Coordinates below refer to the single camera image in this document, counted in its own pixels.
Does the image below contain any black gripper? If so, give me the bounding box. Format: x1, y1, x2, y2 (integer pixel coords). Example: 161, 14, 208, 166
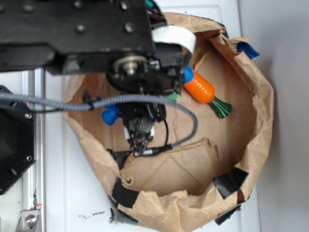
107, 43, 191, 157

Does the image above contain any orange toy carrot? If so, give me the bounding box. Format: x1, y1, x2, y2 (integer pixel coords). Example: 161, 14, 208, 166
184, 66, 232, 118

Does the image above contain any metal corner bracket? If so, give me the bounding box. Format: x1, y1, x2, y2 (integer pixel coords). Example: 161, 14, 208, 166
15, 209, 42, 232

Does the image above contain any grey braided cable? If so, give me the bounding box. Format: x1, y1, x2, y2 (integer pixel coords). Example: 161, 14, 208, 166
0, 93, 199, 152

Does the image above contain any brown paper bag bin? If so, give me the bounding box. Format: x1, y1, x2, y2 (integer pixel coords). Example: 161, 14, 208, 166
64, 13, 274, 232

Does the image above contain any aluminium extrusion rail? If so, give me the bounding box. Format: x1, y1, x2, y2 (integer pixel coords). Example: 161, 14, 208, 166
22, 69, 46, 232

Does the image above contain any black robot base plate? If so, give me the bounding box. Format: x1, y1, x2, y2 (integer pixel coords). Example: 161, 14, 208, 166
0, 99, 35, 195

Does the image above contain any blue toy bottle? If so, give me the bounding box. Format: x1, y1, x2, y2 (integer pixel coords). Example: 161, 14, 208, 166
101, 65, 194, 126

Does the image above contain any white flat ribbon cable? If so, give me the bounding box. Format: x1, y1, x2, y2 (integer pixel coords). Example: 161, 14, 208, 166
152, 25, 197, 55

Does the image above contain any green wooden wedge block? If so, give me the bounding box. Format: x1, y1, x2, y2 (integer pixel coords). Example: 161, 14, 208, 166
167, 91, 179, 102

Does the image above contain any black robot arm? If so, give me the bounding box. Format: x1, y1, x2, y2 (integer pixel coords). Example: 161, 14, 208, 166
0, 0, 195, 157

